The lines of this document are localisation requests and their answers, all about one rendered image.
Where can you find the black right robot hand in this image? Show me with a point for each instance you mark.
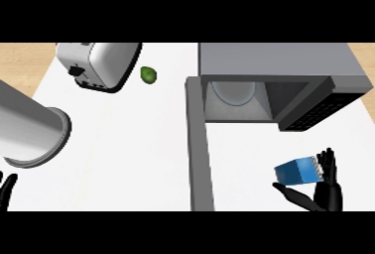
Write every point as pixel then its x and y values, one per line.
pixel 328 193

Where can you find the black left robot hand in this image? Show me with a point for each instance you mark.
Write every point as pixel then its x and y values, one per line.
pixel 6 191

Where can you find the blue milk carton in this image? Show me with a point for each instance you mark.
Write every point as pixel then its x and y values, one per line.
pixel 297 172

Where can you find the grey microwave door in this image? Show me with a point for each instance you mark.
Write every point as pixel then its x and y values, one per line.
pixel 200 145

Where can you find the grey microwave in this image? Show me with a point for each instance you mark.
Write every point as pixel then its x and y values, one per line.
pixel 282 86

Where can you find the grey cylindrical pot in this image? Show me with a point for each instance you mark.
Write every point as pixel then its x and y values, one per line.
pixel 30 130

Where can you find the silver toaster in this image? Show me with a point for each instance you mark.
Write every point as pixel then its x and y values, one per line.
pixel 99 64

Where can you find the green vegetable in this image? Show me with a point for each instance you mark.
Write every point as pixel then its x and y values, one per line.
pixel 148 75

